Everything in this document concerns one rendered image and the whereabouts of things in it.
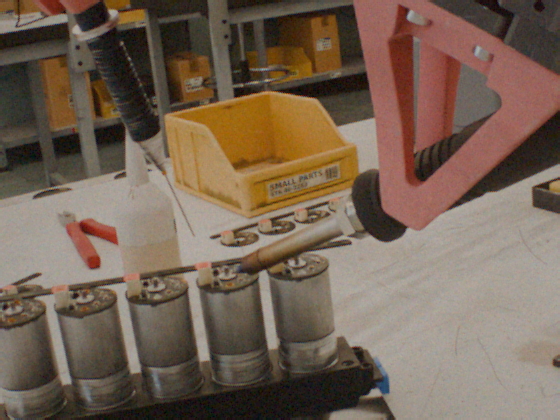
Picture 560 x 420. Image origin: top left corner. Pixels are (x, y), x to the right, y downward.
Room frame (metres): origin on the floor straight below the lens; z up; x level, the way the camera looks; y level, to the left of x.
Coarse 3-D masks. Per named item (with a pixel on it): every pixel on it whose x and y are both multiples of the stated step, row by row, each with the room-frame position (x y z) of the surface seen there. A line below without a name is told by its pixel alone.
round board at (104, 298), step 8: (88, 288) 0.33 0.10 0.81; (96, 288) 0.33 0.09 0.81; (104, 288) 0.33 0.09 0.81; (72, 296) 0.32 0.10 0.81; (96, 296) 0.32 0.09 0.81; (104, 296) 0.32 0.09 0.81; (112, 296) 0.32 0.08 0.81; (72, 304) 0.31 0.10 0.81; (80, 304) 0.32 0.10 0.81; (88, 304) 0.32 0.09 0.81; (96, 304) 0.31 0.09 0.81; (104, 304) 0.31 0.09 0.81; (112, 304) 0.32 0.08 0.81; (56, 312) 0.31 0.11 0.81; (64, 312) 0.31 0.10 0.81; (72, 312) 0.31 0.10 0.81; (80, 312) 0.31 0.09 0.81; (88, 312) 0.31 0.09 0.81; (96, 312) 0.31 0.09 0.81
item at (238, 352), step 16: (256, 288) 0.33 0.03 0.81; (208, 304) 0.32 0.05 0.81; (224, 304) 0.32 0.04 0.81; (240, 304) 0.32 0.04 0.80; (256, 304) 0.32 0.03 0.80; (208, 320) 0.32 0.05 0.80; (224, 320) 0.32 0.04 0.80; (240, 320) 0.32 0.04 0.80; (256, 320) 0.32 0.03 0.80; (208, 336) 0.32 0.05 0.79; (224, 336) 0.32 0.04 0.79; (240, 336) 0.32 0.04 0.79; (256, 336) 0.32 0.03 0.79; (208, 352) 0.33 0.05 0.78; (224, 352) 0.32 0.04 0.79; (240, 352) 0.32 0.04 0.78; (256, 352) 0.32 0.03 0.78; (224, 368) 0.32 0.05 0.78; (240, 368) 0.32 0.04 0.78; (256, 368) 0.32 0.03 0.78; (224, 384) 0.32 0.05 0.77; (240, 384) 0.32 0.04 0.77
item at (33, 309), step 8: (8, 304) 0.32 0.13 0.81; (16, 304) 0.32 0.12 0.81; (24, 304) 0.32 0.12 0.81; (32, 304) 0.32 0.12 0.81; (40, 304) 0.32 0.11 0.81; (0, 312) 0.32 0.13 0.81; (24, 312) 0.31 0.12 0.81; (32, 312) 0.31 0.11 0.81; (40, 312) 0.31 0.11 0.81; (0, 320) 0.31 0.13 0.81; (8, 320) 0.31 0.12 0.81; (16, 320) 0.31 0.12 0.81; (24, 320) 0.31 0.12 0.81; (32, 320) 0.31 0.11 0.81; (0, 328) 0.30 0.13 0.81
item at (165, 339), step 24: (144, 312) 0.31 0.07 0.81; (168, 312) 0.31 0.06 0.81; (144, 336) 0.31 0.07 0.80; (168, 336) 0.31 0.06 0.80; (192, 336) 0.32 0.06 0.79; (144, 360) 0.32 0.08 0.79; (168, 360) 0.31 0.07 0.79; (192, 360) 0.32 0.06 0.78; (144, 384) 0.32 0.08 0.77; (168, 384) 0.31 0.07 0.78; (192, 384) 0.32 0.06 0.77
